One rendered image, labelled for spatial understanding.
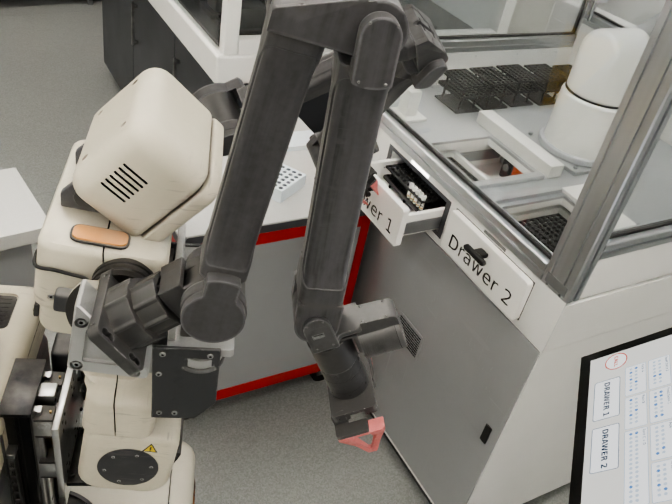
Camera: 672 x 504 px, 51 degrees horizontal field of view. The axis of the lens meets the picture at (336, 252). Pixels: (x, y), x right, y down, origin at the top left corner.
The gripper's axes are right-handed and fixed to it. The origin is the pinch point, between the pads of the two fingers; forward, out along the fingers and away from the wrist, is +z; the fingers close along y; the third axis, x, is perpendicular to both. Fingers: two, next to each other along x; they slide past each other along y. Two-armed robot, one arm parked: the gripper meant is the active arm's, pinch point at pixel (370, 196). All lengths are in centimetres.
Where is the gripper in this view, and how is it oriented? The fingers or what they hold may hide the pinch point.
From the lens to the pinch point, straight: 175.9
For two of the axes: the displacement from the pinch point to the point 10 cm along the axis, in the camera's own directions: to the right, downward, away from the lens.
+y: 7.3, -6.8, -0.9
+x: -4.7, -6.0, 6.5
